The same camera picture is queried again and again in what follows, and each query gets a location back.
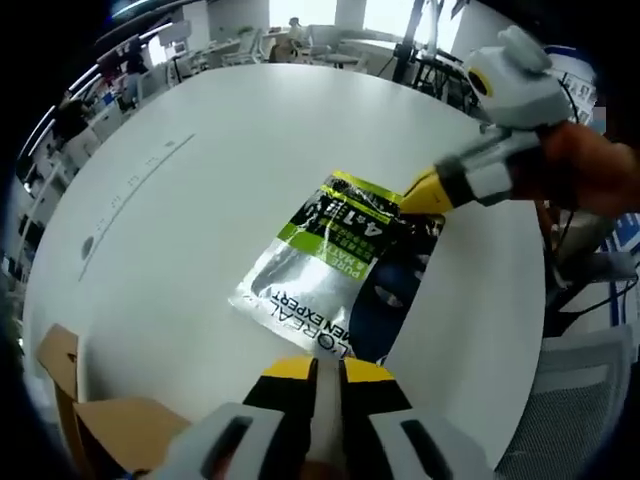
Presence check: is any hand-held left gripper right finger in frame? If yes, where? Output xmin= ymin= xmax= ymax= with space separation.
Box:
xmin=342 ymin=359 xmax=494 ymax=480

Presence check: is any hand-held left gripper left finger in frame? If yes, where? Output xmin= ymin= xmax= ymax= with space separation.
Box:
xmin=164 ymin=355 xmax=319 ymax=480

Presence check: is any brown cardboard shoe box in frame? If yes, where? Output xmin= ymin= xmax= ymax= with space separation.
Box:
xmin=37 ymin=323 xmax=194 ymax=480

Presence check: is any silver green pouch soft item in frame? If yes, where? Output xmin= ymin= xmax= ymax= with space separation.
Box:
xmin=227 ymin=169 xmax=446 ymax=451

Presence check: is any person's right hand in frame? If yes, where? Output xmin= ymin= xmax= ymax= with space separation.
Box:
xmin=513 ymin=121 xmax=629 ymax=217

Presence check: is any blue photo display board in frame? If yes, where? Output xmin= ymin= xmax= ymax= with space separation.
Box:
xmin=544 ymin=44 xmax=609 ymax=132

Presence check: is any black tripod stand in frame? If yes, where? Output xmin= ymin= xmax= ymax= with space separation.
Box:
xmin=392 ymin=0 xmax=441 ymax=86

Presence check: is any grey mesh office chair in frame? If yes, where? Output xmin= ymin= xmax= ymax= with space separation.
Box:
xmin=494 ymin=252 xmax=639 ymax=480

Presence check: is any white table socket panel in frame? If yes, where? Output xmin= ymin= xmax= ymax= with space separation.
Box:
xmin=78 ymin=130 xmax=197 ymax=282

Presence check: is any white office chair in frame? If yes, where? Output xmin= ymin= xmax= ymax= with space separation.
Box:
xmin=219 ymin=27 xmax=266 ymax=67

